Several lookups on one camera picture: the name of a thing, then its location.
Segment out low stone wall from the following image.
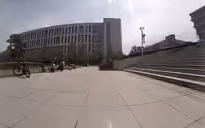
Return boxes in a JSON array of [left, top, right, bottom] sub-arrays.
[[0, 61, 47, 80]]

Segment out row of trees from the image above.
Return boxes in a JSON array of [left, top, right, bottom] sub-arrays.
[[23, 45, 103, 66]]

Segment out dark motor scooter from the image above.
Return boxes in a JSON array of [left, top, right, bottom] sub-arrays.
[[56, 59, 66, 72]]

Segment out large curved grey building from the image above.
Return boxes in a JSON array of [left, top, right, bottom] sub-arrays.
[[6, 17, 123, 66]]

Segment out wide grey stone stairs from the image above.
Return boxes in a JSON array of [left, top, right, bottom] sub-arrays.
[[113, 40, 205, 96]]

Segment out dark pine tree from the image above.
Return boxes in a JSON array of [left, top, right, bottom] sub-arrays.
[[5, 33, 26, 64]]

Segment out low building with dark roof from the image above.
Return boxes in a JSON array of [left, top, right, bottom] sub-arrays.
[[129, 33, 198, 56]]

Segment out dark trimmed hedge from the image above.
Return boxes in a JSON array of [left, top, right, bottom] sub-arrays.
[[98, 59, 116, 71]]

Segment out pale stone slab pavement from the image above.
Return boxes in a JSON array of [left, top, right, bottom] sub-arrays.
[[0, 65, 205, 128]]

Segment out bicycle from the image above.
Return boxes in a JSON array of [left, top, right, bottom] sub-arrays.
[[12, 60, 32, 79]]

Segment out lamp post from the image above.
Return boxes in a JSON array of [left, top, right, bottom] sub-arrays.
[[139, 26, 147, 57]]

